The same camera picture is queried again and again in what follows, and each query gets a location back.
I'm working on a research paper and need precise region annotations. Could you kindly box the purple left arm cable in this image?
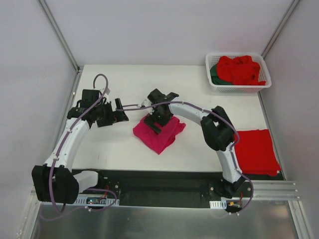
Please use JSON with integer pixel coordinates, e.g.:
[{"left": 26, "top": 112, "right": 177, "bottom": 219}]
[{"left": 39, "top": 74, "right": 120, "bottom": 221}]

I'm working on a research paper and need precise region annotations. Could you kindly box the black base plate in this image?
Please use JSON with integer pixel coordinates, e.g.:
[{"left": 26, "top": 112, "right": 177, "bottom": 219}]
[{"left": 84, "top": 170, "right": 252, "bottom": 208}]

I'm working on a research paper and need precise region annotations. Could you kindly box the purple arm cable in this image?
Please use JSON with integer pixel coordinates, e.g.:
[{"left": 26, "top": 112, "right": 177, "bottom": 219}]
[
  {"left": 120, "top": 102, "right": 255, "bottom": 213},
  {"left": 39, "top": 74, "right": 120, "bottom": 221}
]

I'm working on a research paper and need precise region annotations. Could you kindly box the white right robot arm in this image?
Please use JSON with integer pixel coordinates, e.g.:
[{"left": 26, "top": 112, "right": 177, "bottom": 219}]
[{"left": 141, "top": 89, "right": 245, "bottom": 199}]

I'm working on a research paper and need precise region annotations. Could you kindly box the pink t shirt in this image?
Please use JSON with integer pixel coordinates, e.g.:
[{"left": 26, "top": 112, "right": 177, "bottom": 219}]
[{"left": 133, "top": 117, "right": 186, "bottom": 155}]

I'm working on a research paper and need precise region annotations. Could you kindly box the folded red t shirt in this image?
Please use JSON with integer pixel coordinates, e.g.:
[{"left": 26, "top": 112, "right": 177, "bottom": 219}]
[{"left": 235, "top": 129, "right": 281, "bottom": 177}]

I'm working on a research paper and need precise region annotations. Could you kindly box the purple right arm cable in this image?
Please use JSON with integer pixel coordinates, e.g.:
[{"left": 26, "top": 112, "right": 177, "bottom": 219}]
[{"left": 120, "top": 102, "right": 255, "bottom": 213}]

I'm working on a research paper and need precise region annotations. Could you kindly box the aluminium frame rail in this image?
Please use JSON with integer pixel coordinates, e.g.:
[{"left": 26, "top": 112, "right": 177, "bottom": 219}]
[{"left": 31, "top": 175, "right": 302, "bottom": 209}]

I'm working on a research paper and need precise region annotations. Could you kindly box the white plastic laundry basket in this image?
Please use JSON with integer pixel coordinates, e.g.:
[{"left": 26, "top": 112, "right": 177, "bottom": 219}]
[{"left": 205, "top": 52, "right": 272, "bottom": 93}]

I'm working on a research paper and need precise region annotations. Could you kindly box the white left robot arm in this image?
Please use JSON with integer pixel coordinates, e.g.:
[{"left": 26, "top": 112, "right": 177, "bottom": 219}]
[{"left": 31, "top": 89, "right": 129, "bottom": 204}]

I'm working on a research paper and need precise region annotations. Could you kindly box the red crumpled t shirt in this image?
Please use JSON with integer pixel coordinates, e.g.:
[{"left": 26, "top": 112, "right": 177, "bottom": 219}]
[{"left": 217, "top": 55, "right": 266, "bottom": 86}]

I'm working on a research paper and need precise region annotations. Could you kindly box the green t shirt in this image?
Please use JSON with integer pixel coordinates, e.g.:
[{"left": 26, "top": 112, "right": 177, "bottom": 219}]
[{"left": 210, "top": 64, "right": 232, "bottom": 85}]

